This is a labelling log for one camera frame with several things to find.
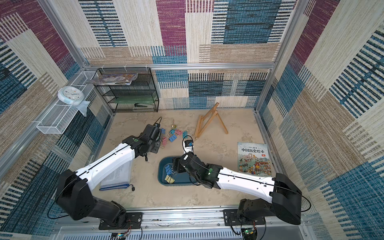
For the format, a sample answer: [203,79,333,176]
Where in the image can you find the teal plastic storage box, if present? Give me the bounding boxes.
[158,157,199,187]

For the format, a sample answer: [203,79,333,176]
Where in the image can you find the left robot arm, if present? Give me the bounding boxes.
[55,123,161,229]

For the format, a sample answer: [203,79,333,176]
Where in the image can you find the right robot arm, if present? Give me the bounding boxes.
[173,152,303,225]

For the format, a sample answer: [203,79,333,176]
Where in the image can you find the wooden easel stand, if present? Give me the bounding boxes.
[195,103,229,139]

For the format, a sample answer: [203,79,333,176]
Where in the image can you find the white paper document pouch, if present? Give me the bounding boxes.
[99,161,135,191]

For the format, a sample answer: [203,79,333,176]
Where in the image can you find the colourful history picture book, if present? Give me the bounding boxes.
[238,142,272,177]

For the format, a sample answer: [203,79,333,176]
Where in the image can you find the magazine on shelf top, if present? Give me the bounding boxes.
[86,74,139,86]

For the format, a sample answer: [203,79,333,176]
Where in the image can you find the white round clock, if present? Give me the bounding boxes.
[57,86,85,106]

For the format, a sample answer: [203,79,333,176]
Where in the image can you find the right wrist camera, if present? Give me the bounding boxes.
[182,135,194,153]

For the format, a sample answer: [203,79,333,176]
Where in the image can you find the black wire mesh shelf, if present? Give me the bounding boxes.
[92,67,160,114]

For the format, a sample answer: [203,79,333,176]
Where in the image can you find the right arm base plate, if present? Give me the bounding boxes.
[223,209,266,227]

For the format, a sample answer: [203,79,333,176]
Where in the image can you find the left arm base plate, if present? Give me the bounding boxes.
[99,212,143,231]

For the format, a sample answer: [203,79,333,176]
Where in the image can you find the white wire wall basket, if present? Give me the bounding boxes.
[37,71,95,135]

